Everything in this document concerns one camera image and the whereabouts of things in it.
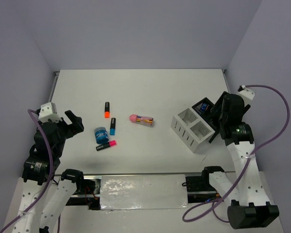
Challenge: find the blue slime jar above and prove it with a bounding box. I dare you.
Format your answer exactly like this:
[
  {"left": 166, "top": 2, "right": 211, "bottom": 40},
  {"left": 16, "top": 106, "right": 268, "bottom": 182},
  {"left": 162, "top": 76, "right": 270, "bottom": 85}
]
[{"left": 94, "top": 127, "right": 109, "bottom": 145}]

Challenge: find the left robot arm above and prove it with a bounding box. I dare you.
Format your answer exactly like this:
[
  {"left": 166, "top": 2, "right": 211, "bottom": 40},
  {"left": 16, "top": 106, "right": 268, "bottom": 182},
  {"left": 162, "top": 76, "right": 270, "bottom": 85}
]
[{"left": 13, "top": 108, "right": 85, "bottom": 233}]

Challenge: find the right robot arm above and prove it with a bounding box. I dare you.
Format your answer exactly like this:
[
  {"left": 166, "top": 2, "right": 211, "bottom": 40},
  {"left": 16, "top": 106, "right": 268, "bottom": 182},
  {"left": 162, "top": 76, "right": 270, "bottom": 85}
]
[{"left": 201, "top": 92, "right": 279, "bottom": 229}]

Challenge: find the black tray container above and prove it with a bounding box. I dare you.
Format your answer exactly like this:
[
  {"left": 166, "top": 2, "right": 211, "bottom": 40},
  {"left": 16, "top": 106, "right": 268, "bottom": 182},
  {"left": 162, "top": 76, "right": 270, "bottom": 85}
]
[{"left": 192, "top": 98, "right": 219, "bottom": 143}]

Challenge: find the orange highlighter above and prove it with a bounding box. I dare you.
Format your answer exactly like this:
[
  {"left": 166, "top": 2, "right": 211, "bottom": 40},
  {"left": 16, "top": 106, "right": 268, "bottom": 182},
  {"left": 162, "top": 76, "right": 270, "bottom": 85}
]
[{"left": 104, "top": 102, "right": 110, "bottom": 118}]

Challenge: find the blue highlighter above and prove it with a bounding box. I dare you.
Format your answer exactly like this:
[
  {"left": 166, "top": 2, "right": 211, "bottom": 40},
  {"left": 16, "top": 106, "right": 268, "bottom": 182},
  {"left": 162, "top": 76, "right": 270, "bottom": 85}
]
[{"left": 110, "top": 117, "right": 116, "bottom": 135}]

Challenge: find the pink highlighter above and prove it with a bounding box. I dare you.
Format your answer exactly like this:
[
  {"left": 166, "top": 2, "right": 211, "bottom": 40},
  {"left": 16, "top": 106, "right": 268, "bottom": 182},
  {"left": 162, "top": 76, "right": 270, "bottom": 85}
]
[{"left": 96, "top": 140, "right": 117, "bottom": 151}]

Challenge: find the white compartment organizer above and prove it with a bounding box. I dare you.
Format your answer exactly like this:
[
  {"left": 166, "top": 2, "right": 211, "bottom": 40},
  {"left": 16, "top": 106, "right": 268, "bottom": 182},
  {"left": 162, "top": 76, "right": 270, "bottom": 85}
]
[{"left": 171, "top": 107, "right": 215, "bottom": 153}]

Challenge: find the pink-capped pen tube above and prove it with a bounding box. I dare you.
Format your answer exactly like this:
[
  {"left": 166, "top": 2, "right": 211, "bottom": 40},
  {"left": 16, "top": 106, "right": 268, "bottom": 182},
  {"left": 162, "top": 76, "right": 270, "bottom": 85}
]
[{"left": 129, "top": 114, "right": 154, "bottom": 127}]

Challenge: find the silver taped panel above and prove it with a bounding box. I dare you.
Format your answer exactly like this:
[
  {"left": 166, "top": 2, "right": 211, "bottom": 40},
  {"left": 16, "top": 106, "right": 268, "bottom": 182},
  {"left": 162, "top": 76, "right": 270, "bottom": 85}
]
[{"left": 100, "top": 174, "right": 188, "bottom": 210}]

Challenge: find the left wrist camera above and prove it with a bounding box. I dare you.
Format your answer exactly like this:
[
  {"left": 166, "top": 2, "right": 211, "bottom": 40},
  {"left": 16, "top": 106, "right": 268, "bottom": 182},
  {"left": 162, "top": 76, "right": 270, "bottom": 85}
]
[{"left": 38, "top": 102, "right": 62, "bottom": 123}]

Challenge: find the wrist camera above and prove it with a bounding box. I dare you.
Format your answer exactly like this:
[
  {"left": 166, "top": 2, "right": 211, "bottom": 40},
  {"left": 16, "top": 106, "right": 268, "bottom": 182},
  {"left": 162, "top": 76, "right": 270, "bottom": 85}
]
[
  {"left": 38, "top": 102, "right": 62, "bottom": 123},
  {"left": 237, "top": 85, "right": 255, "bottom": 105}
]

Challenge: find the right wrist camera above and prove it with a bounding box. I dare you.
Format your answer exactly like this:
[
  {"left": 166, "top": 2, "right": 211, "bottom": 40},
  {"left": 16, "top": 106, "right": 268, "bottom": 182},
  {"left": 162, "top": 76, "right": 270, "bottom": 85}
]
[{"left": 237, "top": 85, "right": 255, "bottom": 105}]

